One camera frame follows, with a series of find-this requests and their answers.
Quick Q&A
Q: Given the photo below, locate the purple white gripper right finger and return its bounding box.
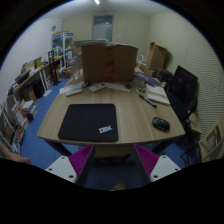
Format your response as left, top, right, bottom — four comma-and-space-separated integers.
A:
134, 144, 180, 182

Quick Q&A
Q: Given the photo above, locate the white slim remote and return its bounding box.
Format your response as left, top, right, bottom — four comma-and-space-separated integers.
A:
65, 89, 82, 97

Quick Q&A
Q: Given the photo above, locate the blue book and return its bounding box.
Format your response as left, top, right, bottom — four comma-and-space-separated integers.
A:
134, 72, 161, 87

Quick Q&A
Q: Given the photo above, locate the open white notebook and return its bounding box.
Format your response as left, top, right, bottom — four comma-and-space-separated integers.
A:
146, 84, 170, 105

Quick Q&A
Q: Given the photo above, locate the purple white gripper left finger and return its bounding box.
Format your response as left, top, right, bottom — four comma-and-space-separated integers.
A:
47, 145, 95, 184

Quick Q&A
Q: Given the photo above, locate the black pen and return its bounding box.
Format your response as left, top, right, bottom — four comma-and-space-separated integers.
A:
139, 94, 157, 108

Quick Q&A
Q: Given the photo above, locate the grey door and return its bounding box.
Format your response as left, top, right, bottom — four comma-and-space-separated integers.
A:
92, 15, 113, 41

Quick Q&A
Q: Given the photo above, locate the bookshelf with books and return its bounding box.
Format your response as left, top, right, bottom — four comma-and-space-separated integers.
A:
0, 98, 38, 154

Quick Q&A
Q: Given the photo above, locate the side desk with clutter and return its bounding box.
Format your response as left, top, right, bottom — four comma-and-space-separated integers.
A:
11, 56, 62, 100

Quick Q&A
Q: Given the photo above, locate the black computer mouse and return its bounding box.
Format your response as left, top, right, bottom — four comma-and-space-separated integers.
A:
152, 117, 170, 131

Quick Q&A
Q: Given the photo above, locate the white remote control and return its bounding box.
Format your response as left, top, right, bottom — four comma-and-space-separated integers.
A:
89, 82, 107, 93

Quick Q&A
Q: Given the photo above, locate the wooden conference table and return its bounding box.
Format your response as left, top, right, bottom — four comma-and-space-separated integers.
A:
36, 66, 186, 158

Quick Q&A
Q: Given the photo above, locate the large brown cardboard box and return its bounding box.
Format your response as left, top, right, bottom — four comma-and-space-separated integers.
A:
82, 44, 138, 83

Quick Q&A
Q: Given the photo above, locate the black IBM mouse pad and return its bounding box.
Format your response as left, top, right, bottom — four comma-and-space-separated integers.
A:
58, 104, 118, 142

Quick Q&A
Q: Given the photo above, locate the leaning cardboard box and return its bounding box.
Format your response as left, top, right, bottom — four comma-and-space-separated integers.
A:
146, 42, 168, 70

